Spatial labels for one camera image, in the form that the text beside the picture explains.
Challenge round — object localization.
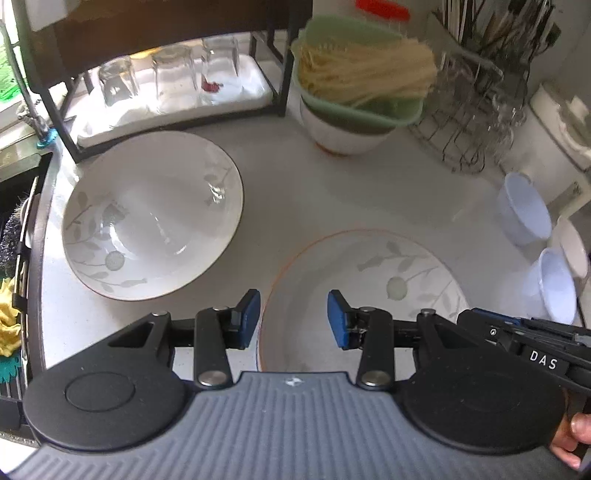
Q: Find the drinking glass left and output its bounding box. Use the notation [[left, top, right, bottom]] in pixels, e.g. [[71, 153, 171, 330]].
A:
[[98, 56, 138, 107]]

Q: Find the drinking glass middle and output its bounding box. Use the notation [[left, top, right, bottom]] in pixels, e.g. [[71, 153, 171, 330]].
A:
[[151, 44, 197, 111]]

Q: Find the wire glass holder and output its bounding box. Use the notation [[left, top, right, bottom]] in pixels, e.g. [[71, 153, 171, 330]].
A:
[[410, 51, 525, 175]]

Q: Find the pale blue plastic bowl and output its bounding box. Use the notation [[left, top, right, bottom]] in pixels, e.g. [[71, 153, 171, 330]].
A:
[[497, 172, 552, 246]]

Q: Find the white drip tray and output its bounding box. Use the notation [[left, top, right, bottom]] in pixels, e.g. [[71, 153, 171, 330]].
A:
[[70, 54, 273, 148]]

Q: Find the drinking glass right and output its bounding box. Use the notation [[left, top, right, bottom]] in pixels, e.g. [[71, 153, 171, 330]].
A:
[[201, 35, 242, 97]]

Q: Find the white electric cooking pot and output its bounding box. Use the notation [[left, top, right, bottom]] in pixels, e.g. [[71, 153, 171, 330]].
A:
[[500, 82, 590, 218]]

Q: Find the black dish rack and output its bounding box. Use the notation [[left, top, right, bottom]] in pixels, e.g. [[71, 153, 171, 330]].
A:
[[11, 1, 312, 161]]

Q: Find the white bowl under colander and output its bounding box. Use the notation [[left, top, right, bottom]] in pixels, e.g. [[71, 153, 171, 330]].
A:
[[300, 98, 392, 156]]

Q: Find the right hand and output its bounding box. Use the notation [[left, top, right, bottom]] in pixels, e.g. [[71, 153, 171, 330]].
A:
[[550, 413, 591, 470]]

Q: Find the white leaf plate orange rim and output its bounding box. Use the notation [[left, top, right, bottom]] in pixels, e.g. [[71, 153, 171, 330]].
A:
[[257, 230, 469, 377]]

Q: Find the white plastic bowl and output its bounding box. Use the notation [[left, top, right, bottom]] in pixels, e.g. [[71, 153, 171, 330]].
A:
[[549, 216, 589, 279]]

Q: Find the chopstick holder with chopsticks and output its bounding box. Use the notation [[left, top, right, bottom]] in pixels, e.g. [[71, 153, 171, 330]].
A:
[[426, 1, 561, 87]]

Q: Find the green colander with noodles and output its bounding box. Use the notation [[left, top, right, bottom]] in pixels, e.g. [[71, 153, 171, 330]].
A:
[[291, 15, 438, 130]]

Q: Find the drinking glass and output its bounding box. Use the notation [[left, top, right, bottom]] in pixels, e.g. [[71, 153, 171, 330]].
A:
[[201, 35, 242, 97], [98, 56, 138, 107], [151, 44, 197, 111]]

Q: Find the red lid plastic jar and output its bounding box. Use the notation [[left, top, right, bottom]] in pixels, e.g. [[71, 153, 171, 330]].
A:
[[355, 0, 411, 23]]

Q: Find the yellow sponge cloth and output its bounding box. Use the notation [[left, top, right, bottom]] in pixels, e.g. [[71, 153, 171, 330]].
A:
[[0, 278, 21, 358]]

